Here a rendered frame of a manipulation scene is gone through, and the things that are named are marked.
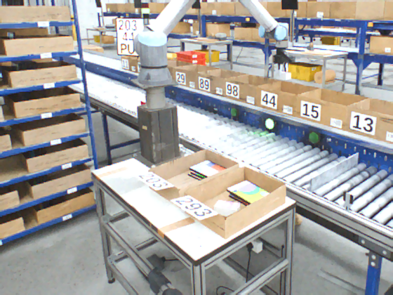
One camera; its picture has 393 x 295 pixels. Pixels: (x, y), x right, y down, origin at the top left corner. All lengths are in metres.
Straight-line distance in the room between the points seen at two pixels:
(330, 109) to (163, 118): 1.04
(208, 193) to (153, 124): 0.56
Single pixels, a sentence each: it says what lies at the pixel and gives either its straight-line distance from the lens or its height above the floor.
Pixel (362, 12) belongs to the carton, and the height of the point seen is 1.52.
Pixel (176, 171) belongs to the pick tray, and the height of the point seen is 0.78.
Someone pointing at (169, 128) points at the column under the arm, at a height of 0.95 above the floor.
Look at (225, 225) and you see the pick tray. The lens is 1.46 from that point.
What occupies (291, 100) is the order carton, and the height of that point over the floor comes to 1.00.
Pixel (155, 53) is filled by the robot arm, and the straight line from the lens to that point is 2.00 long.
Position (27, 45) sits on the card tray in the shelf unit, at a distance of 2.70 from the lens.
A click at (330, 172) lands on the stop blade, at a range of 1.96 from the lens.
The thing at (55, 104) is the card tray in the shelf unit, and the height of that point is 0.99.
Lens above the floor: 1.64
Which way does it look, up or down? 16 degrees down
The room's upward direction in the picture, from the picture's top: straight up
